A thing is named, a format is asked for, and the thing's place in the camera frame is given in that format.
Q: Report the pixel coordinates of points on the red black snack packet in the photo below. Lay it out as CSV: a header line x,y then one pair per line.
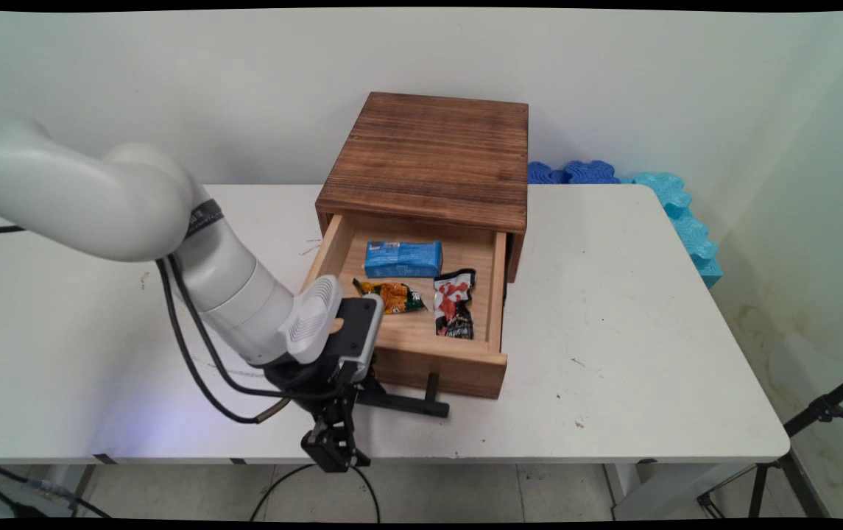
x,y
455,305

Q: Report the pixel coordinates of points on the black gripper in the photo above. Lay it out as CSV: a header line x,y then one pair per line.
x,y
303,381

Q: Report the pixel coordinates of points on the light blue foam mat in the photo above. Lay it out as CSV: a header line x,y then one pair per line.
x,y
686,221

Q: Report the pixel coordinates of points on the black tripod stand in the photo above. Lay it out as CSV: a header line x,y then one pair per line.
x,y
804,442

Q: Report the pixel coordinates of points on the blue snack packet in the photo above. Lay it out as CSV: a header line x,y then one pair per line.
x,y
403,258

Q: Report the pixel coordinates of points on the dark blue foam mat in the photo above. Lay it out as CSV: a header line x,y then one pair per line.
x,y
576,173

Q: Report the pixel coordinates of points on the grey table leg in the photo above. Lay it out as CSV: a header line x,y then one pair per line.
x,y
81,487

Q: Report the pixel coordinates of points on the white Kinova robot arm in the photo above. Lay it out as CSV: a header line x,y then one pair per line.
x,y
119,221

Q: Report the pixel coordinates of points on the orange green snack packet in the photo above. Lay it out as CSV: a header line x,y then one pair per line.
x,y
397,296

